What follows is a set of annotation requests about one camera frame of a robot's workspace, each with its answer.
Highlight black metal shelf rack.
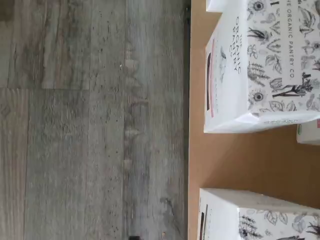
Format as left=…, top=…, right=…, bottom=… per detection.
left=184, top=6, right=192, bottom=240

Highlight white box pink strip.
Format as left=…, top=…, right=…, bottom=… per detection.
left=203, top=0, right=320, bottom=134
left=296, top=117, right=320, bottom=146

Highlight white box yellow strip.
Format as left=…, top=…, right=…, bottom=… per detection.
left=205, top=0, right=227, bottom=13

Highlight white box green strip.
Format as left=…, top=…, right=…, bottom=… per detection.
left=196, top=187, right=320, bottom=240

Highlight particle board shelf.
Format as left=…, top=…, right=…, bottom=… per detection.
left=188, top=0, right=320, bottom=240

